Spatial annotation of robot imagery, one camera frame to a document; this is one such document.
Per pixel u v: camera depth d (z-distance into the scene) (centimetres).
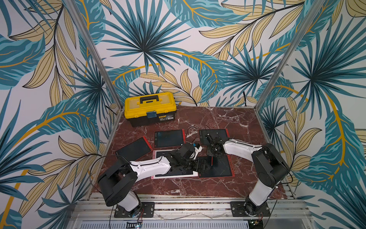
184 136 103
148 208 74
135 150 100
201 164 71
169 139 103
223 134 105
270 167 48
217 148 69
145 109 97
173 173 62
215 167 88
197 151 76
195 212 73
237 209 73
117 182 43
